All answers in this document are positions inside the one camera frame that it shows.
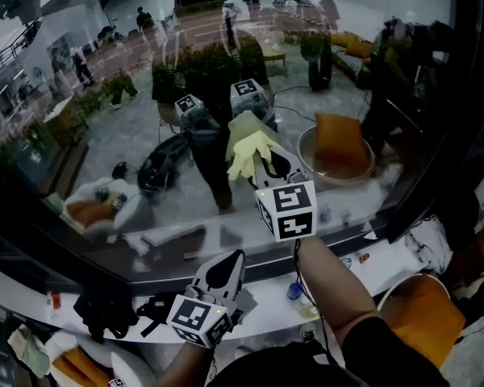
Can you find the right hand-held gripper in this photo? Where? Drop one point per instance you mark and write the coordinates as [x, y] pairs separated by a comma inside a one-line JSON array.
[[290, 212]]

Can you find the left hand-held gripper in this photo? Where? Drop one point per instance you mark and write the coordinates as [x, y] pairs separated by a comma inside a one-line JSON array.
[[193, 317]]

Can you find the pale yellow cloth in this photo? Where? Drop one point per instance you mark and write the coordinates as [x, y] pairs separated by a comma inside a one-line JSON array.
[[246, 151]]

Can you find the large window glass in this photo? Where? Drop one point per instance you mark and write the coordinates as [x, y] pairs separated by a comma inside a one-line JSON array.
[[105, 143]]

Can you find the person's left forearm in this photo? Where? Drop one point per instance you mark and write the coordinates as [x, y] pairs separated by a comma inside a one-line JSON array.
[[185, 367]]

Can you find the person's right forearm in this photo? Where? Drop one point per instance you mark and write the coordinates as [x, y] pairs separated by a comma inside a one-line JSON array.
[[335, 280]]

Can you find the grey cloth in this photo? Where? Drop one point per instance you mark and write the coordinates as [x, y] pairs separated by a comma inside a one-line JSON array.
[[248, 302]]

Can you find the white window ledge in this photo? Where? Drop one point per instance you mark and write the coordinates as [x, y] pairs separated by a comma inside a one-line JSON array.
[[266, 325]]

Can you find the clear drinking glass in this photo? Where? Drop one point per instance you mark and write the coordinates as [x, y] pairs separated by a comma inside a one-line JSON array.
[[308, 309]]

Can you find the light green cloth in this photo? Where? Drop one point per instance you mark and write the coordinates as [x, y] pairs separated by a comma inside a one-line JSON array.
[[30, 351]]

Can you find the clear plastic water bottle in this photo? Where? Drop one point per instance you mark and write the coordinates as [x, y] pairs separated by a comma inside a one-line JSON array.
[[295, 292]]

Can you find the small orange item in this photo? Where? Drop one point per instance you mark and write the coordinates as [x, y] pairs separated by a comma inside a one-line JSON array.
[[364, 259]]

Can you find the crumpled black fabric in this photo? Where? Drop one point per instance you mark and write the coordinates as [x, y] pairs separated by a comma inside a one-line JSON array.
[[103, 310]]

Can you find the person's black shirt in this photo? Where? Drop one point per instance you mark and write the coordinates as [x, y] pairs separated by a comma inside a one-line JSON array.
[[347, 361]]

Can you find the white crumpled fabric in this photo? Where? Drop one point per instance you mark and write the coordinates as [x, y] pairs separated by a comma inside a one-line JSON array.
[[427, 242]]

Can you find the small red item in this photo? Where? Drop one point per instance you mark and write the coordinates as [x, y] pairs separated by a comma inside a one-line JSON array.
[[55, 300]]

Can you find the orange cushion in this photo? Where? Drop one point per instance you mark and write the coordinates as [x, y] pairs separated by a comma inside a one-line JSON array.
[[423, 317]]

